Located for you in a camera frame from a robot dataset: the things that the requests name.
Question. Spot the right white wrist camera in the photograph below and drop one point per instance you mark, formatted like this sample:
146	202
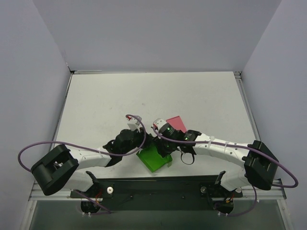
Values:
159	123

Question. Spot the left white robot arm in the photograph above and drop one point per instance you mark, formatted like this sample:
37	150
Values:
60	168

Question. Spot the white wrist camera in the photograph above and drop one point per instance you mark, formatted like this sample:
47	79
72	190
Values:
159	123
134	123

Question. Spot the green paper box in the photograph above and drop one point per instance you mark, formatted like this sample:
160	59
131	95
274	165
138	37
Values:
153	161

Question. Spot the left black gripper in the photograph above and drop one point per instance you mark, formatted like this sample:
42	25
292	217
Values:
146	141

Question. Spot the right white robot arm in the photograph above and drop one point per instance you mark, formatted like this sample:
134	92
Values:
257	165

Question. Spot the pink paper box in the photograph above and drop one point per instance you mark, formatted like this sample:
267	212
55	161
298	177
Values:
177	123

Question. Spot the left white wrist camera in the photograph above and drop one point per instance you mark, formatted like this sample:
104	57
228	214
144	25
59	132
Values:
134	123

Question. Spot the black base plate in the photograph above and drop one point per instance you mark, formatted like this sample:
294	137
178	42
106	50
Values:
191	193

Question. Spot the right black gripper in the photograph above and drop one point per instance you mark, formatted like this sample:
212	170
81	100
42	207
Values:
160	147

